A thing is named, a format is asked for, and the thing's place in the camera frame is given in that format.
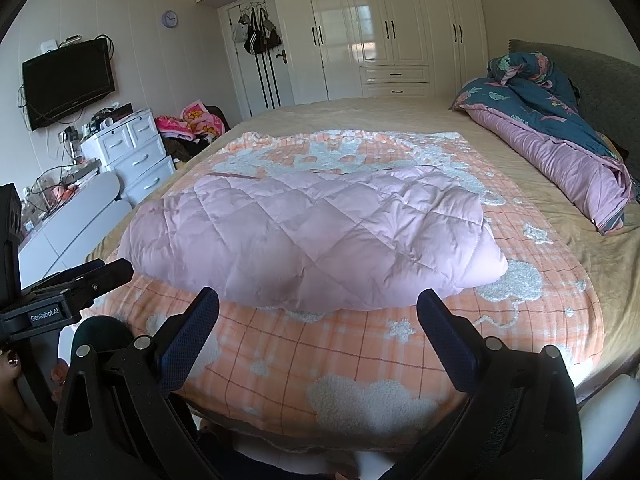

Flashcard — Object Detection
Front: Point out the white drawer chest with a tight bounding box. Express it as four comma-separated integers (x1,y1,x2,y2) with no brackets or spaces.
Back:
81,108,176,206

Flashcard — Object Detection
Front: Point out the dark hanging bag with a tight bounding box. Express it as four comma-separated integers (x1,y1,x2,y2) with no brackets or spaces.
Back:
262,7,282,52

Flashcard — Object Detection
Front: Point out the pink quilted jacket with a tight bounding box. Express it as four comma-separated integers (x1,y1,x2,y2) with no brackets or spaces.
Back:
117,165,508,313

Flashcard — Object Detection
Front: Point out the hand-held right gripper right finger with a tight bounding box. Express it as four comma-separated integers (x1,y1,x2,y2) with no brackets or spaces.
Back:
395,288,583,480

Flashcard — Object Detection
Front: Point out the bed with beige sheet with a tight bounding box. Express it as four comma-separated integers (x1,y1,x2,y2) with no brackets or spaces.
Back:
82,95,640,441

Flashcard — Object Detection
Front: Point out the pile of pink clothes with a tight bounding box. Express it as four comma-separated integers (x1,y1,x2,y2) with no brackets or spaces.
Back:
162,105,231,163

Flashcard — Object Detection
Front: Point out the dark brown box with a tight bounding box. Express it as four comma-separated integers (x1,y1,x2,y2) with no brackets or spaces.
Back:
102,102,134,122

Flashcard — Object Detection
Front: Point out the pink printed cloth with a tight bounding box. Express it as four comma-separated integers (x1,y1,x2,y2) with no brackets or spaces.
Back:
155,101,226,142

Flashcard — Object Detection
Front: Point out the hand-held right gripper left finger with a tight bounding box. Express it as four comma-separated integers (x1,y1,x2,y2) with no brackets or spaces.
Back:
52,286,226,480

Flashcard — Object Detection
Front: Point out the grey padded headboard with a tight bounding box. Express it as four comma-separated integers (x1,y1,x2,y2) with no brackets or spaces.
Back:
505,39,640,181

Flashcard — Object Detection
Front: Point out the black television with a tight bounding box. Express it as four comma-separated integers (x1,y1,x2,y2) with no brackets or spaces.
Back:
21,37,117,132

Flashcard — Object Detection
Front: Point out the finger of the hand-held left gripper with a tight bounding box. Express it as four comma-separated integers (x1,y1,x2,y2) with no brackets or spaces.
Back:
65,258,135,307

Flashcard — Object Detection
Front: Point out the black striped hanging bag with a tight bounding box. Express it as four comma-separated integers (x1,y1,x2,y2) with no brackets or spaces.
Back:
243,9,278,108

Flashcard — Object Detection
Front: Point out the white wardrobe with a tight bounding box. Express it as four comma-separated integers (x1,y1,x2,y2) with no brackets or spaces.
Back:
192,0,491,106

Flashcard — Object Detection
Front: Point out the person's left hand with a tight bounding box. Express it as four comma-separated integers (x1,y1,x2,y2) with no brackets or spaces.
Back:
0,352,68,436

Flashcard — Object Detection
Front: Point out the orange plaid fleece blanket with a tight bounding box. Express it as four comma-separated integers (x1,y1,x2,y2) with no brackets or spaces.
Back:
85,130,603,438

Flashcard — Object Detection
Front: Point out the white door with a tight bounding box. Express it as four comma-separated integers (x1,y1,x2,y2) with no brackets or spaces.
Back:
220,0,296,121

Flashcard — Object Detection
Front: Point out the grey curved table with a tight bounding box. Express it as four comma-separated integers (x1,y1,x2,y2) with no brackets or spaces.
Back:
17,171,133,288

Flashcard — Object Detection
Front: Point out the blue floral pink duvet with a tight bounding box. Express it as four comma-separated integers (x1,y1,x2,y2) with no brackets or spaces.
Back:
449,51,636,236

